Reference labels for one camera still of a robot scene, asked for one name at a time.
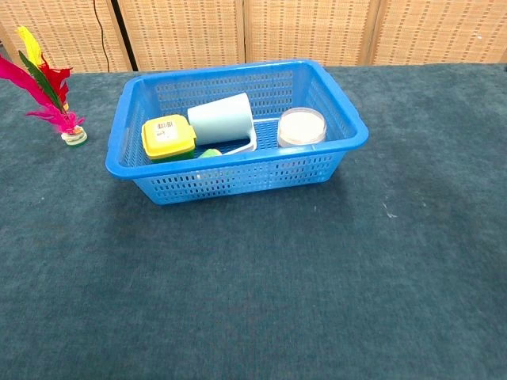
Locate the clear jar with white lid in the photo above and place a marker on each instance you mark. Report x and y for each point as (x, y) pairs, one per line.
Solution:
(301, 124)

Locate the light blue plastic mug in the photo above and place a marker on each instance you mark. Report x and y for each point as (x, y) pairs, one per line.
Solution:
(219, 118)

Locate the teal table cloth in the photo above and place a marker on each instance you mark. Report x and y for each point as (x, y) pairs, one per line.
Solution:
(253, 297)

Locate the black tripod stand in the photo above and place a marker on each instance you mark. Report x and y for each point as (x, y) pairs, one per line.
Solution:
(123, 35)

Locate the bamboo folding screen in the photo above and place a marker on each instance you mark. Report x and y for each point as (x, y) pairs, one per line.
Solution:
(317, 31)

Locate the colourful feather shuttlecock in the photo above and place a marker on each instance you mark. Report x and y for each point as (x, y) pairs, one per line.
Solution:
(69, 122)

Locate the green container with yellow lid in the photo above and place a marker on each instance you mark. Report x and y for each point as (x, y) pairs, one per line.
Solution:
(166, 134)

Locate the blue perforated plastic basket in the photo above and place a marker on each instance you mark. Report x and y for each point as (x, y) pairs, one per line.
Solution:
(237, 186)

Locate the small green ball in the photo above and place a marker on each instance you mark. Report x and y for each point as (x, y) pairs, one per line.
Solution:
(210, 153)

